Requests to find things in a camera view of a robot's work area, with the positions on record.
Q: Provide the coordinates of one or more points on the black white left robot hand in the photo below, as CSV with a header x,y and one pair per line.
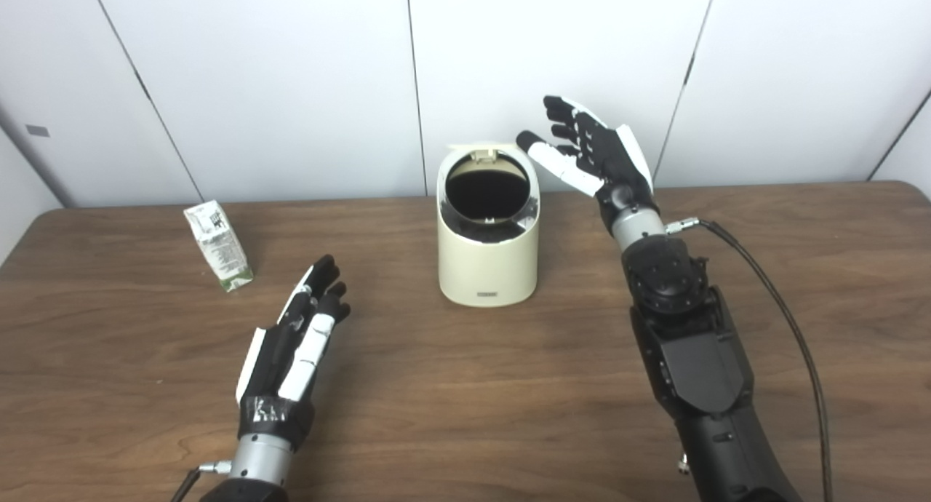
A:
x,y
273,364

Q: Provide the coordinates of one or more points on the cream round bin lid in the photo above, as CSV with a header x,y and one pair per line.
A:
x,y
484,151

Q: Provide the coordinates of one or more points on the white green milk carton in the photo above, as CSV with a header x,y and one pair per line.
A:
x,y
222,251

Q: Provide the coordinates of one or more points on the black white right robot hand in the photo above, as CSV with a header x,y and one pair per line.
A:
x,y
614,164

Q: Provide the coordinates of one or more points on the cream-colored bin body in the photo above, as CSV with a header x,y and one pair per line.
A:
x,y
487,269

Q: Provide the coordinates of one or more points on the small gray wall label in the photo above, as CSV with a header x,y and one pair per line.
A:
x,y
38,131

